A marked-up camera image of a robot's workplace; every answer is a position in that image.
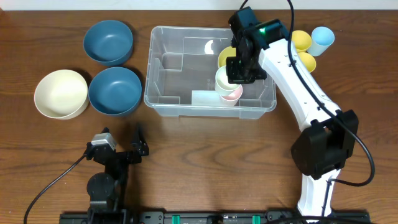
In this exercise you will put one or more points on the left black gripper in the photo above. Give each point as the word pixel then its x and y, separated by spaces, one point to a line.
pixel 123 155

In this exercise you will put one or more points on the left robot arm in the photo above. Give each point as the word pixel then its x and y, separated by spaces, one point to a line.
pixel 106 189

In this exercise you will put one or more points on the clear plastic storage container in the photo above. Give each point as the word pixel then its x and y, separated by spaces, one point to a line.
pixel 181 70

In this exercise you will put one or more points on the light blue cup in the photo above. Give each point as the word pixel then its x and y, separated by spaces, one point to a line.
pixel 322 38

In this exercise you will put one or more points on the near blue bowl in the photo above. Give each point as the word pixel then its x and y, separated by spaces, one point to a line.
pixel 115 91

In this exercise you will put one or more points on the cream cup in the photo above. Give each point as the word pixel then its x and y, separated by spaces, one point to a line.
pixel 222 85

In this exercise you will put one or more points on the yellow cup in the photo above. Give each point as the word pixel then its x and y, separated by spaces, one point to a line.
pixel 308 60
pixel 302 40

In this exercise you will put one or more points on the far yellow cup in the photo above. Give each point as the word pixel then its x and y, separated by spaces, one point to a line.
pixel 302 40

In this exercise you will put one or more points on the large cream bowl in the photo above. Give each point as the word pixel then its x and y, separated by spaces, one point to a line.
pixel 62 94

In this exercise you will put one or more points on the small yellow bowl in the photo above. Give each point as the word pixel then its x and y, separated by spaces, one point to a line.
pixel 224 54

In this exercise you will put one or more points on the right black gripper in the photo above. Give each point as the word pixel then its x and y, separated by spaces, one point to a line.
pixel 237 72

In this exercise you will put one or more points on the blue bowl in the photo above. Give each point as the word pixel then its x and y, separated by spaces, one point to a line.
pixel 115 91
pixel 109 42

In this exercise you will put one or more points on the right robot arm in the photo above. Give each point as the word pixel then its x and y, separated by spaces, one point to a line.
pixel 327 134

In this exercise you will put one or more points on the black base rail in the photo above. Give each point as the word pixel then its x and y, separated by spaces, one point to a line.
pixel 271 216

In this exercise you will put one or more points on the near yellow cup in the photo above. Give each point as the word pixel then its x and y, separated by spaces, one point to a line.
pixel 308 60

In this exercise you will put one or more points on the pink cup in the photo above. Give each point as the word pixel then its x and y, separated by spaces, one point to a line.
pixel 233 98

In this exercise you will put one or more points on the far blue bowl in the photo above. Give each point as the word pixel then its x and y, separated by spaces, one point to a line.
pixel 109 42

